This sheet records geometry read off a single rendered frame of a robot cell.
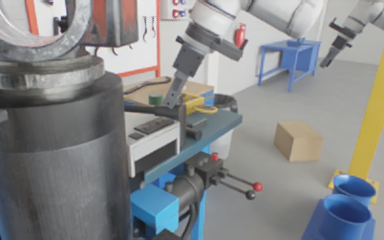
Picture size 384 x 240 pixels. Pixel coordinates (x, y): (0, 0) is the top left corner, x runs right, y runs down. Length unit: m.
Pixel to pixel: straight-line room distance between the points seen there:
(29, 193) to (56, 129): 0.10
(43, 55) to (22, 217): 0.22
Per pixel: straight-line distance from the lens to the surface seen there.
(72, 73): 0.38
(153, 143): 0.91
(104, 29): 0.55
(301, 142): 3.23
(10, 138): 0.38
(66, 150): 0.38
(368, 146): 2.91
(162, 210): 0.85
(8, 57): 0.40
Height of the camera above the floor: 1.58
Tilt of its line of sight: 23 degrees down
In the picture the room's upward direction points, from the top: 2 degrees clockwise
